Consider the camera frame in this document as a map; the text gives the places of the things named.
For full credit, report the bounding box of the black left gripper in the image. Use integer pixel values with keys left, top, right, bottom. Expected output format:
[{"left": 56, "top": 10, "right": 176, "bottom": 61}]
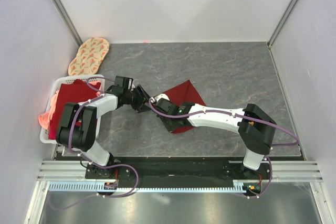
[{"left": 123, "top": 85, "right": 153, "bottom": 114}]

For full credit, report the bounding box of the red cloth napkin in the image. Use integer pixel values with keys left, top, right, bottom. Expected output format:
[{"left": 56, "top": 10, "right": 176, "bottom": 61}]
[{"left": 163, "top": 80, "right": 206, "bottom": 134}]

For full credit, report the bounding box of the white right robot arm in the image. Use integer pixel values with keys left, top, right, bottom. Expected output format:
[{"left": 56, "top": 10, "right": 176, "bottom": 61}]
[{"left": 154, "top": 99, "right": 276, "bottom": 179}]

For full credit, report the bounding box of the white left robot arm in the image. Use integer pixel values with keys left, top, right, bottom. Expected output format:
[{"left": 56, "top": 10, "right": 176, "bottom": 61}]
[{"left": 56, "top": 85, "right": 150, "bottom": 178}]

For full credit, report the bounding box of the red cloth in basket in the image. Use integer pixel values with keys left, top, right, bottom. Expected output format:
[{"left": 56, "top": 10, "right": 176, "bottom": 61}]
[{"left": 48, "top": 79, "right": 100, "bottom": 140}]

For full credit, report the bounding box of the floral oval placemat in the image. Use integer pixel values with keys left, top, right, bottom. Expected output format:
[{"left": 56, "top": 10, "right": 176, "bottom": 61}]
[{"left": 68, "top": 37, "right": 110, "bottom": 76}]

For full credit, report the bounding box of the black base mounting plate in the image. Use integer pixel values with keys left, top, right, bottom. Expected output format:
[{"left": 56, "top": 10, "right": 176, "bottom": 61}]
[{"left": 85, "top": 157, "right": 270, "bottom": 188}]

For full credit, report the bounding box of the salmon pink cloth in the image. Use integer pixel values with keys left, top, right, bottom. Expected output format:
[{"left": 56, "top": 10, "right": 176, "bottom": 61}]
[{"left": 38, "top": 90, "right": 59, "bottom": 130}]

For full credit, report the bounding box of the white plastic basket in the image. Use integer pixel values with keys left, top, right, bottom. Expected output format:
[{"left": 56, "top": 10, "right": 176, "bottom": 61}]
[{"left": 40, "top": 74, "right": 104, "bottom": 144}]

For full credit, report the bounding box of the white slotted cable duct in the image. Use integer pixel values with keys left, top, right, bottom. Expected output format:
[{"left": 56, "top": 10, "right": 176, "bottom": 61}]
[{"left": 49, "top": 182, "right": 247, "bottom": 193}]

